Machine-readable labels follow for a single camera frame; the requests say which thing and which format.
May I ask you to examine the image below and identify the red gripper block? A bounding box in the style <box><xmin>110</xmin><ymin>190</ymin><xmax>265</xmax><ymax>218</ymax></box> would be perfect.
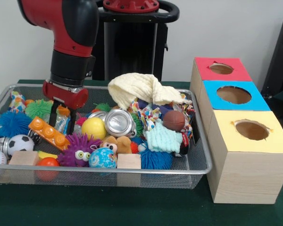
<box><xmin>42</xmin><ymin>80</ymin><xmax>89</xmax><ymax>135</ymax></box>

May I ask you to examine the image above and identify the crushed clear plastic bottle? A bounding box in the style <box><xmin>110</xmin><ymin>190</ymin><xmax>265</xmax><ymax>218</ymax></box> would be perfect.
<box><xmin>55</xmin><ymin>113</ymin><xmax>71</xmax><ymax>134</ymax></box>

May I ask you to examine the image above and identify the blue spiky rubber ball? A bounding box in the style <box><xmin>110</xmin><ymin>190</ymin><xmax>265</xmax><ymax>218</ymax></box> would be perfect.
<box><xmin>0</xmin><ymin>110</ymin><xmax>33</xmax><ymax>138</ymax></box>

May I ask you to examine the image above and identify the cream knitted cloth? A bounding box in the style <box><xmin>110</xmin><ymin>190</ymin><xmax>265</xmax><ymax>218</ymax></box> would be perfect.
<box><xmin>108</xmin><ymin>73</ymin><xmax>193</xmax><ymax>111</ymax></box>

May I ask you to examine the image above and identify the shallow silver mesh bin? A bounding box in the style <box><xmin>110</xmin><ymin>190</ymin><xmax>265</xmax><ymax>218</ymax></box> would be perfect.
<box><xmin>0</xmin><ymin>84</ymin><xmax>213</xmax><ymax>190</ymax></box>

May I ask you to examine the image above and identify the wooden box with three holes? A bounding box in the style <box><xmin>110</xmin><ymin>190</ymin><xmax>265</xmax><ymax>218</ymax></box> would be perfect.
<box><xmin>190</xmin><ymin>57</ymin><xmax>283</xmax><ymax>204</ymax></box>

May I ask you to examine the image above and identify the orange toy building brick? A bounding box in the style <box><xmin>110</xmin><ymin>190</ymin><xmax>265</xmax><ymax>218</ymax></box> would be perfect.
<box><xmin>28</xmin><ymin>116</ymin><xmax>71</xmax><ymax>151</ymax></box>

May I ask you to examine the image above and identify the green spiky ball with eyes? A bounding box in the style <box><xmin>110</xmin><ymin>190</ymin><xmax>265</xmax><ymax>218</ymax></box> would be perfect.
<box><xmin>25</xmin><ymin>98</ymin><xmax>54</xmax><ymax>120</ymax></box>

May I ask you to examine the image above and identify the purple spiky ball with eyes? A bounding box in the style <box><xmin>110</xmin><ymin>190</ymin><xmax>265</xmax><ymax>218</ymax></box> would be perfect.
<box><xmin>57</xmin><ymin>133</ymin><xmax>102</xmax><ymax>168</ymax></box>

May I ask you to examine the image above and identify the smooth yellow ball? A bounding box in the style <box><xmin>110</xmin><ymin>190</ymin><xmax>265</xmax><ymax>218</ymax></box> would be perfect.
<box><xmin>81</xmin><ymin>117</ymin><xmax>108</xmax><ymax>141</ymax></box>

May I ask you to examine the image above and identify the red orange ball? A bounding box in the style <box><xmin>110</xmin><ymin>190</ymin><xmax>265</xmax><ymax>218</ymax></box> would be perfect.
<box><xmin>36</xmin><ymin>157</ymin><xmax>60</xmax><ymax>181</ymax></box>

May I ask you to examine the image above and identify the blue white patterned ball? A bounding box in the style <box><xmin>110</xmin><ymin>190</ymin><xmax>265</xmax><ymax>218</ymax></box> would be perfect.
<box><xmin>88</xmin><ymin>147</ymin><xmax>118</xmax><ymax>169</ymax></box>

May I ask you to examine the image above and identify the dark green table cloth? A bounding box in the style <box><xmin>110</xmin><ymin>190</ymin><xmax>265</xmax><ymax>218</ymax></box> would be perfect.
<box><xmin>0</xmin><ymin>79</ymin><xmax>283</xmax><ymax>226</ymax></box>

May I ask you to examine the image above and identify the brown toy football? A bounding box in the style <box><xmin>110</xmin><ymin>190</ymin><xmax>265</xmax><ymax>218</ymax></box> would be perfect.
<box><xmin>163</xmin><ymin>110</ymin><xmax>186</xmax><ymax>132</ymax></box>

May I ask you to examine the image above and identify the black upright panel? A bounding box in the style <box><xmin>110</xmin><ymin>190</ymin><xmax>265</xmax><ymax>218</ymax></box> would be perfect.
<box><xmin>261</xmin><ymin>15</ymin><xmax>283</xmax><ymax>95</ymax></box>

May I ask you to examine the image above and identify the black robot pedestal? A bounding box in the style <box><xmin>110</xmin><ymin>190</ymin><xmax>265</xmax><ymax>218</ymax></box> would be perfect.
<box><xmin>95</xmin><ymin>0</ymin><xmax>180</xmax><ymax>82</ymax></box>

